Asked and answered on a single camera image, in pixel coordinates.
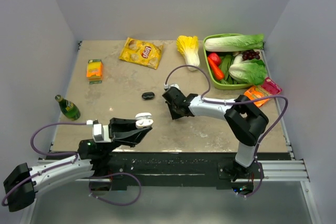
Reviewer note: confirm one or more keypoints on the yellow Lays chips bag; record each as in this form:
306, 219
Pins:
141, 53

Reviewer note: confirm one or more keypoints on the long green white cabbage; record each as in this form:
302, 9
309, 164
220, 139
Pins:
231, 43

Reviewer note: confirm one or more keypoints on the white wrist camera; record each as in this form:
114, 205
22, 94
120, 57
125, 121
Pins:
167, 86
100, 133

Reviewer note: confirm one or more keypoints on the orange carrot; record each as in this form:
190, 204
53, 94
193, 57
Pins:
218, 74

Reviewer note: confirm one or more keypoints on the white earbud charging case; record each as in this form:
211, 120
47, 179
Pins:
143, 120

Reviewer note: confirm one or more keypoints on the green plastic basket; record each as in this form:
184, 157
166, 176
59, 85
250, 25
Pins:
221, 54

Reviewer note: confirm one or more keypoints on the dark purple grapes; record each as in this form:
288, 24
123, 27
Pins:
251, 54

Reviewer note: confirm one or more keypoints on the black earbud charging case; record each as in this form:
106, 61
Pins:
148, 96

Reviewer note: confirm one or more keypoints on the orange pink snack packet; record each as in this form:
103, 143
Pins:
268, 88

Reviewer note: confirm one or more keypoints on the green lettuce head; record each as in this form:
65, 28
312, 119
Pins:
250, 71

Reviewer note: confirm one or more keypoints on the black base mount frame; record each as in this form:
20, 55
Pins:
165, 169

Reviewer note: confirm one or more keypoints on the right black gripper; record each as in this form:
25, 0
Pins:
174, 116

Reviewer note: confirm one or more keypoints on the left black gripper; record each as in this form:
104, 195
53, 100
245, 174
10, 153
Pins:
123, 130

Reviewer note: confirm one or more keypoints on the yellow napa cabbage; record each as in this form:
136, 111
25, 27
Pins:
188, 47

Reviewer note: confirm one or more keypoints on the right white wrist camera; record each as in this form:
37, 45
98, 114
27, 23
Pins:
167, 86

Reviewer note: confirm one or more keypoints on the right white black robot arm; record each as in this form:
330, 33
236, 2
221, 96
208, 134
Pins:
246, 121

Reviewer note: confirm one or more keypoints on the green glass bottle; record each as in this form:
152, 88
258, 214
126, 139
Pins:
68, 109

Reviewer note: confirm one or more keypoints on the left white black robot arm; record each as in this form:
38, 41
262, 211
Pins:
25, 183

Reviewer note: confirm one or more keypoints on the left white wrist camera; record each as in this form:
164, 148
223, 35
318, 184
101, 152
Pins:
100, 133

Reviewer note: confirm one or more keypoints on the red pepper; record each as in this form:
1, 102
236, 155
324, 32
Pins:
215, 58

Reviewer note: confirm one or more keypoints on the dark green spinach leaves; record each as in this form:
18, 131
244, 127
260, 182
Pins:
227, 61

